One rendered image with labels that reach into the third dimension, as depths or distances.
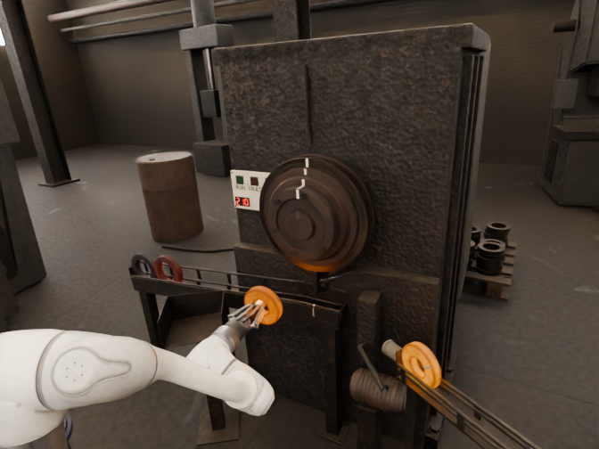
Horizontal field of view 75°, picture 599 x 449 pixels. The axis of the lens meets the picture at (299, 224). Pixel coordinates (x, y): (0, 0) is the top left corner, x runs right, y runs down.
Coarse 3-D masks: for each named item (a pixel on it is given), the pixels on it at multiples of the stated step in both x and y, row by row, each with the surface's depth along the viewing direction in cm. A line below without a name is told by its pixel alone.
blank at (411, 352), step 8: (408, 344) 131; (416, 344) 129; (408, 352) 132; (416, 352) 128; (424, 352) 125; (408, 360) 133; (416, 360) 134; (424, 360) 125; (432, 360) 124; (408, 368) 134; (416, 368) 133; (424, 368) 126; (432, 368) 123; (424, 376) 127; (432, 376) 123; (440, 376) 124; (432, 384) 124
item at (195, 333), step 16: (176, 304) 180; (192, 304) 181; (208, 304) 182; (224, 304) 174; (160, 320) 164; (176, 320) 182; (192, 320) 181; (208, 320) 179; (224, 320) 168; (160, 336) 162; (176, 336) 171; (192, 336) 169; (208, 336) 168; (208, 400) 186; (208, 416) 201; (224, 416) 196; (208, 432) 192; (224, 432) 192
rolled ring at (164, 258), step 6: (156, 258) 210; (162, 258) 207; (168, 258) 206; (174, 258) 207; (156, 264) 211; (168, 264) 206; (174, 264) 205; (156, 270) 213; (162, 270) 215; (174, 270) 206; (180, 270) 207; (162, 276) 214; (180, 276) 207; (168, 282) 212
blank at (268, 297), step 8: (256, 288) 145; (264, 288) 144; (248, 296) 147; (256, 296) 145; (264, 296) 143; (272, 296) 142; (272, 304) 142; (280, 304) 144; (272, 312) 144; (280, 312) 144; (264, 320) 148; (272, 320) 146
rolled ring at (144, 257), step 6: (132, 258) 220; (138, 258) 217; (144, 258) 214; (150, 258) 215; (132, 264) 222; (138, 264) 223; (150, 264) 214; (138, 270) 223; (144, 276) 223; (150, 276) 223; (156, 276) 217
